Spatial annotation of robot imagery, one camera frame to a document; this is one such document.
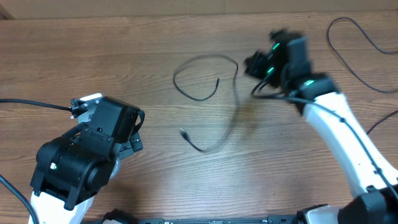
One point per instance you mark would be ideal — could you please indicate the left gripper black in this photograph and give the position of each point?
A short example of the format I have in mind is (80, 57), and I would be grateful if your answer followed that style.
(133, 145)

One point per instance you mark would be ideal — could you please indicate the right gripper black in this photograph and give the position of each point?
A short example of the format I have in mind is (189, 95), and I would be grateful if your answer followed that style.
(255, 63)

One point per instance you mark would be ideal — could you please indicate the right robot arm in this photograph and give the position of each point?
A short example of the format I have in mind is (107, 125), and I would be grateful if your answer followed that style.
(371, 177)

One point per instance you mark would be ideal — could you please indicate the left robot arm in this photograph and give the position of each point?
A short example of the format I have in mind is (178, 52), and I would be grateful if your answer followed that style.
(72, 168)

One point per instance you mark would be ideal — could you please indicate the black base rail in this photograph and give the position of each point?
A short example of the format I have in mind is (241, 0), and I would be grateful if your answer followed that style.
(270, 219)

